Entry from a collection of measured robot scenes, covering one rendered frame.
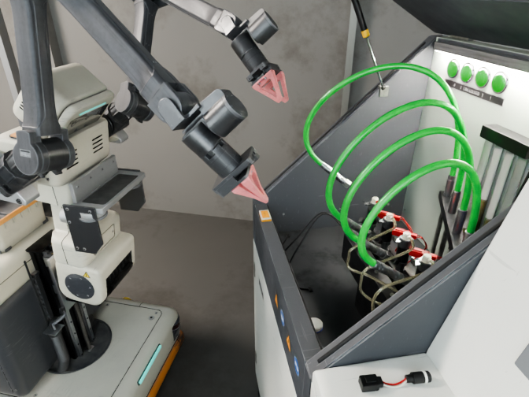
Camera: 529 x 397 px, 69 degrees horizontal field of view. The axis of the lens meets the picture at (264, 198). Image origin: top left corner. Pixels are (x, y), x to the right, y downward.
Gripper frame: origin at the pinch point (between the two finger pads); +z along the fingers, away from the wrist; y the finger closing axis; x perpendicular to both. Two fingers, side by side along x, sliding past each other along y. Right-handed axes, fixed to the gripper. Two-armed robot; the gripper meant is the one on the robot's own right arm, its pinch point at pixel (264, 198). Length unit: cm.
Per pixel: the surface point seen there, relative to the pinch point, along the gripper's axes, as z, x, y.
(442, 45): 14, 47, 49
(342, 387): 26.3, -25.2, -4.5
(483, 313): 30.7, -21.1, 20.7
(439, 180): 44, 40, 26
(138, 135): -33, 195, -117
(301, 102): 27, 178, -11
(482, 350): 33.6, -24.3, 17.4
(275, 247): 19.3, 18.1, -16.1
